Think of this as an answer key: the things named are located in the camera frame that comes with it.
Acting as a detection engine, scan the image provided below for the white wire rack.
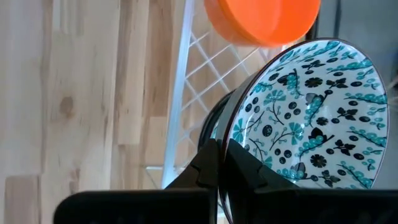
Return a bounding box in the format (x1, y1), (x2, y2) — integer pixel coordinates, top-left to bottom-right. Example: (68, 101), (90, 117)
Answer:
(140, 0), (315, 191)

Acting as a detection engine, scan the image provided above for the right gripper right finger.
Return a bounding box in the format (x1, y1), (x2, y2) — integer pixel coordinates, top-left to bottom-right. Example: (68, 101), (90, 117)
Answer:
(220, 139), (298, 191)

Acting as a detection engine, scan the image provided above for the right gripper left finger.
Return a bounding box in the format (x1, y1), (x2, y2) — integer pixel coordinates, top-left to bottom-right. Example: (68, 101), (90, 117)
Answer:
(166, 138), (218, 190)

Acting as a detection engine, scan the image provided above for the orange plastic mini bowl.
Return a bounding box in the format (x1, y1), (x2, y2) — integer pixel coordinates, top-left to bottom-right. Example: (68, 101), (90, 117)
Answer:
(217, 0), (322, 48)
(203, 0), (249, 46)

